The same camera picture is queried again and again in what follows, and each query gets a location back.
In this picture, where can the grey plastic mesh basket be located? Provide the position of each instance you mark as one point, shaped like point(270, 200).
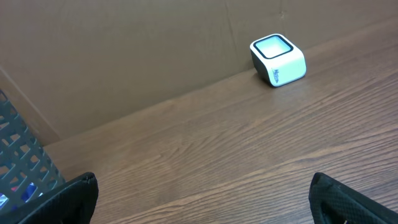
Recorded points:
point(27, 171)

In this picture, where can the white barcode scanner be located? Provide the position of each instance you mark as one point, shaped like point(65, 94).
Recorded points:
point(277, 60)

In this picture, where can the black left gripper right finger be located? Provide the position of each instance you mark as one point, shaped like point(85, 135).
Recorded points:
point(332, 202)

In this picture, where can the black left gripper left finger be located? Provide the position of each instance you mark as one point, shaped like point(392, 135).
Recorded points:
point(73, 202)

